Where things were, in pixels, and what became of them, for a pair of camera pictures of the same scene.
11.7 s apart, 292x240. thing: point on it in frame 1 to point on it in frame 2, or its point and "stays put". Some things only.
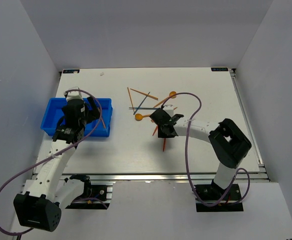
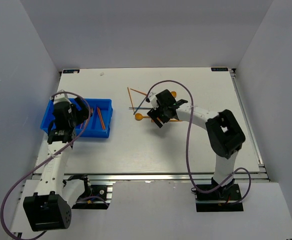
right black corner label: (219, 69) stays put
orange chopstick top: (143, 93) stays put
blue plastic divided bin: (100, 127) stays put
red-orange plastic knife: (164, 144) to (101, 117)
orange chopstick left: (131, 101) stays put
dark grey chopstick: (141, 103) stays put
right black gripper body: (162, 134) to (159, 112)
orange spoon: (138, 117) stays put
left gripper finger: (92, 103) to (83, 105)
